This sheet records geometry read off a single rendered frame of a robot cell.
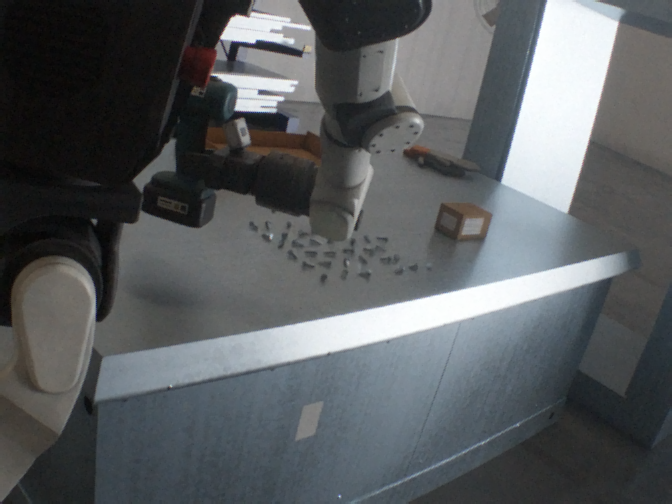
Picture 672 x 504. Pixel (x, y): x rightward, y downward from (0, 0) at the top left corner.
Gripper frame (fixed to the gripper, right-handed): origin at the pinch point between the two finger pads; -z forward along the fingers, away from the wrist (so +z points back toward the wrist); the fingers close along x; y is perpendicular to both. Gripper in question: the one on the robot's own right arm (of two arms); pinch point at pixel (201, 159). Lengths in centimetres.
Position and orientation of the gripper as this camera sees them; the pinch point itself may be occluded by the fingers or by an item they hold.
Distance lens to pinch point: 118.8
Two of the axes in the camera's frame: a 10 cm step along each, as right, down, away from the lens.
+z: 9.5, 2.8, -1.4
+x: -2.1, 2.7, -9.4
